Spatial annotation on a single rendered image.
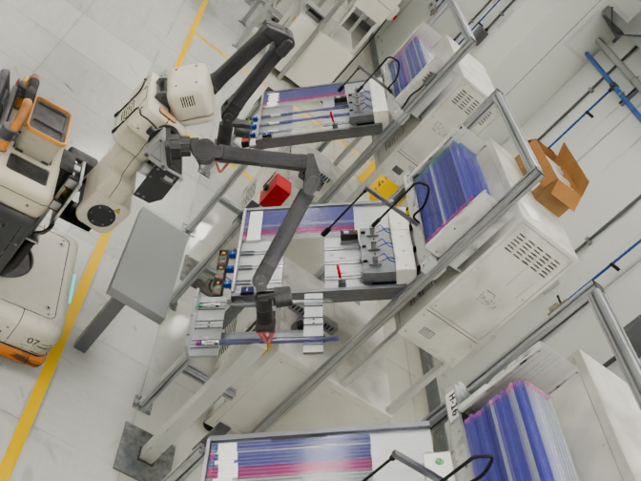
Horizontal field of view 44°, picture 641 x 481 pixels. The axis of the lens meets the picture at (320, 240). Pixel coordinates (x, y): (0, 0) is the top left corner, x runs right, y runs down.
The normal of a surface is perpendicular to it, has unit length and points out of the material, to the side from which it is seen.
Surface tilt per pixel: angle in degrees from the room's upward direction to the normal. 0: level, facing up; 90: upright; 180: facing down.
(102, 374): 0
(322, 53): 90
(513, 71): 90
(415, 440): 45
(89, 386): 0
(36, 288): 0
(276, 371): 90
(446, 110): 90
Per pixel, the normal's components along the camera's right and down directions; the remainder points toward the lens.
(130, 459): 0.63, -0.65
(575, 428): -0.78, -0.53
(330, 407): 0.00, 0.54
